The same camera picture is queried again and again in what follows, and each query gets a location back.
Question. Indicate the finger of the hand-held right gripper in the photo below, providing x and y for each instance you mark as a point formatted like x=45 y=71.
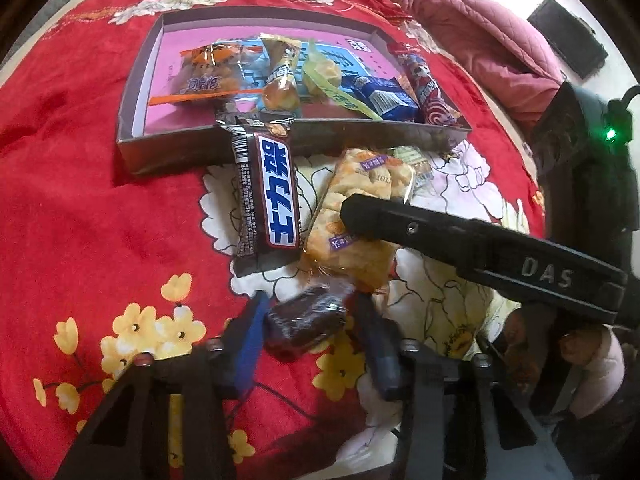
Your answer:
x=475 y=245

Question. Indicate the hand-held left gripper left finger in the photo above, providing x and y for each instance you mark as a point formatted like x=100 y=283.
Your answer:
x=246 y=350

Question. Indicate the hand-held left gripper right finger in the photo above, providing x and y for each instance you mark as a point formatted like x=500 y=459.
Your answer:
x=381 y=360

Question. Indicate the dark brown candy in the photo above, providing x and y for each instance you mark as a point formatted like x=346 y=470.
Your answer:
x=305 y=327

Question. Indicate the yellow cracker packet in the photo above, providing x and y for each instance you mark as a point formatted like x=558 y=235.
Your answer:
x=345 y=245

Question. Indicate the red cartoon snack packet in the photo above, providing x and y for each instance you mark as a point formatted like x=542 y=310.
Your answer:
x=430 y=92

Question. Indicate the blue snack packet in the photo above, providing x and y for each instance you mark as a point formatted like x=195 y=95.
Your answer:
x=387 y=95

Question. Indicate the green snack packet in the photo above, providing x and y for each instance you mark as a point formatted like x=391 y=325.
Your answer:
x=327 y=80

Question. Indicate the cardboard box with pink bottom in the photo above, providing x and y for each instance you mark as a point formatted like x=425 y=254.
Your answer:
x=190 y=110

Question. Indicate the tan orange snack packet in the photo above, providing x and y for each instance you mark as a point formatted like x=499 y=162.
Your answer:
x=280 y=82

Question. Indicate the orange striped clear snack packet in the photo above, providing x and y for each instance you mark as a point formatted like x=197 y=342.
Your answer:
x=212 y=75

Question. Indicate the person's right forearm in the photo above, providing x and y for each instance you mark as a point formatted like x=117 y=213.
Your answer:
x=597 y=370

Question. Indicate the person's right hand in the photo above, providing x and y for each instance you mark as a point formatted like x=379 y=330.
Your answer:
x=522 y=355

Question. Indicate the round wrapped pastry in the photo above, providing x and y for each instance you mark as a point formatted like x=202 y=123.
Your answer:
x=417 y=162

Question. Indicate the black flat device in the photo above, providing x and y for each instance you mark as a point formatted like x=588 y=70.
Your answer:
x=565 y=40

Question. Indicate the dark chocolate bar packet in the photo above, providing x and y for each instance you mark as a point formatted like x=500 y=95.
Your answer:
x=267 y=195

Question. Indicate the pink quilted blanket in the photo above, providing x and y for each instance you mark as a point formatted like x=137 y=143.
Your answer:
x=475 y=25

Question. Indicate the red floral blanket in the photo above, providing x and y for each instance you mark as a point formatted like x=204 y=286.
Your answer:
x=100 y=220

